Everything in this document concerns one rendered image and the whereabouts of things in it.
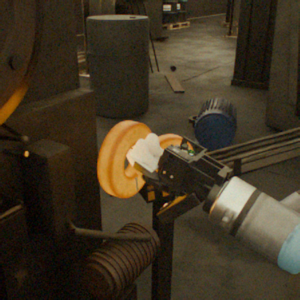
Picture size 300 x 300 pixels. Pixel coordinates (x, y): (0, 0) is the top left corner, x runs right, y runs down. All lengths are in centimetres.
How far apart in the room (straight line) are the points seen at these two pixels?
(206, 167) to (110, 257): 41
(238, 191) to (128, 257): 43
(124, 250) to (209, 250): 90
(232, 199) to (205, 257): 118
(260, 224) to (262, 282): 112
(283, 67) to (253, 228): 263
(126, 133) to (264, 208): 28
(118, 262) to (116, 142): 37
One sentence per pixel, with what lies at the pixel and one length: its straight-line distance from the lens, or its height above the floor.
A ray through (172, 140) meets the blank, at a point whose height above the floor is 77.
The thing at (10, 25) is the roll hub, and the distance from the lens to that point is 64.
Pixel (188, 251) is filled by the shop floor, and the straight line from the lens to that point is 179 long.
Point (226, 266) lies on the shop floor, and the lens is 175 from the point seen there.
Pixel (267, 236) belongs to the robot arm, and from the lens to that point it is 61.
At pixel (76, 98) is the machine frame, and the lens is 100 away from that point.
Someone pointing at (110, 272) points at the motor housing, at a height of 51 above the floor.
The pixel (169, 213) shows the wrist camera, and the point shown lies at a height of 75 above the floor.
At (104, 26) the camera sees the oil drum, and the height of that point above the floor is 83.
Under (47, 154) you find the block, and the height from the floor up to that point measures 80.
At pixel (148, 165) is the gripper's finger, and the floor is 84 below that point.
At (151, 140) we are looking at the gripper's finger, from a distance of 70.
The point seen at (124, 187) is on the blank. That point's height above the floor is 78.
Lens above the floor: 114
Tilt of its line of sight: 24 degrees down
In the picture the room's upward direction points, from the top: straight up
